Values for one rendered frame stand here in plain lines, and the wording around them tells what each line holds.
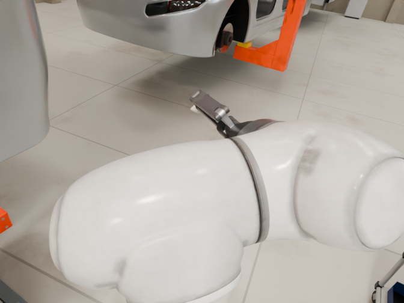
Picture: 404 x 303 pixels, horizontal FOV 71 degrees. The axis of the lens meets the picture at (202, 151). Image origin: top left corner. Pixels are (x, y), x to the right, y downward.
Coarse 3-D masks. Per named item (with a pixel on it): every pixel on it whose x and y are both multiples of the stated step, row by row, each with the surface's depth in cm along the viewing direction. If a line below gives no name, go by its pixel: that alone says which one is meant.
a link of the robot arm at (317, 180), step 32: (288, 128) 25; (320, 128) 24; (352, 128) 24; (256, 160) 23; (288, 160) 22; (320, 160) 21; (352, 160) 20; (384, 160) 19; (288, 192) 22; (320, 192) 20; (352, 192) 19; (384, 192) 19; (288, 224) 23; (320, 224) 21; (352, 224) 19; (384, 224) 20
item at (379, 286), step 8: (400, 264) 154; (392, 272) 159; (384, 280) 164; (376, 288) 168; (384, 288) 166; (392, 288) 160; (400, 288) 159; (376, 296) 163; (384, 296) 162; (392, 296) 156; (400, 296) 160
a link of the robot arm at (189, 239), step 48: (192, 144) 24; (96, 192) 21; (144, 192) 20; (192, 192) 21; (240, 192) 22; (96, 240) 20; (144, 240) 20; (192, 240) 20; (240, 240) 22; (96, 288) 21; (144, 288) 20; (192, 288) 20
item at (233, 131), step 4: (232, 120) 44; (236, 124) 42; (240, 124) 41; (244, 124) 41; (224, 128) 44; (228, 128) 43; (232, 128) 42; (236, 128) 41; (240, 128) 40; (228, 132) 43; (232, 132) 42; (236, 132) 40; (232, 136) 41
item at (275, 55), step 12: (300, 0) 300; (288, 12) 311; (300, 12) 305; (288, 24) 317; (288, 36) 323; (240, 48) 357; (252, 48) 357; (264, 48) 344; (276, 48) 336; (288, 48) 329; (252, 60) 356; (264, 60) 349; (276, 60) 342; (288, 60) 345
